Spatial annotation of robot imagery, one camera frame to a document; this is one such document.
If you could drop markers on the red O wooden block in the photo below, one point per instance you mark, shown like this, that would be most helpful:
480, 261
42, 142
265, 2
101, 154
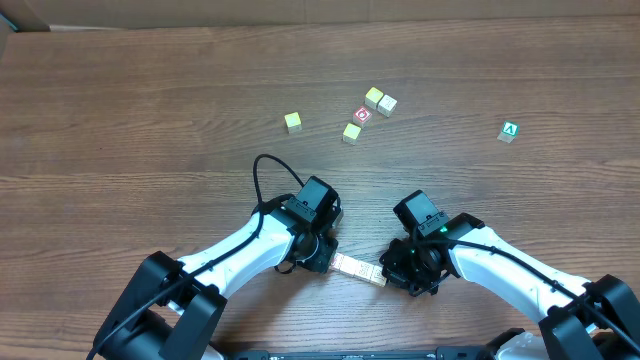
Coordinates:
362, 116

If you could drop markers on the yellow S wooden block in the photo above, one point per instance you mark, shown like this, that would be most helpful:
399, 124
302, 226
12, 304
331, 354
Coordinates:
349, 266

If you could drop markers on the yellow top block far left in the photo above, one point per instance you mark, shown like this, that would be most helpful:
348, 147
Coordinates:
293, 122

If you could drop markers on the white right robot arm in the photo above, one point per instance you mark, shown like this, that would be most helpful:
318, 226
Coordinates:
577, 318

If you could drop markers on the yellow G wooden block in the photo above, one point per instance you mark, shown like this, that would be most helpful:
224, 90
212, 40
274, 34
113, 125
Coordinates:
351, 133

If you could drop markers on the blue B wooden block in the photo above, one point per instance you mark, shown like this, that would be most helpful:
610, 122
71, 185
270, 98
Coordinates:
377, 277

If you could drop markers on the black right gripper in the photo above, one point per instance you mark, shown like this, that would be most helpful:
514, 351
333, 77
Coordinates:
396, 270

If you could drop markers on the yellow top block back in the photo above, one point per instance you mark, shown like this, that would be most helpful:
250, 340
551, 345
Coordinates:
373, 97

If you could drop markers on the red M wooden block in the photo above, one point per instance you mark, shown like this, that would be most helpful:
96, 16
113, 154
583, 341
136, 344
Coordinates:
337, 262

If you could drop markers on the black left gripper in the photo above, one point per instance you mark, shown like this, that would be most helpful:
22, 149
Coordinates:
325, 259

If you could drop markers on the plain top block yellow side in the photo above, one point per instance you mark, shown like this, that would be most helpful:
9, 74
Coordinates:
387, 105

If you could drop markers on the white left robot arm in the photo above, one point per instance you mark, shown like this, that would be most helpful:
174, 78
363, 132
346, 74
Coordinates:
171, 307

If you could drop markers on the green A wooden block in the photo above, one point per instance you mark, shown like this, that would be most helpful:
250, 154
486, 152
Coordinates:
509, 132

